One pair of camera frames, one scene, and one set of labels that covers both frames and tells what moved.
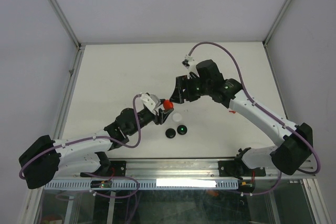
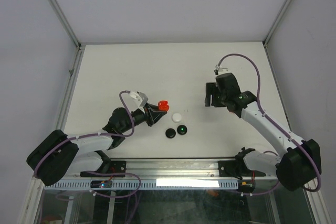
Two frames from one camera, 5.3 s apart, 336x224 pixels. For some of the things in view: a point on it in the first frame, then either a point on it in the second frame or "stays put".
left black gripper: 161,116 → 151,116
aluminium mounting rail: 188,169 stays put
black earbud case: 181,129 stays put
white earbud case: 176,117 stays put
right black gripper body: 194,88 → 217,99
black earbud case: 170,132 stays put
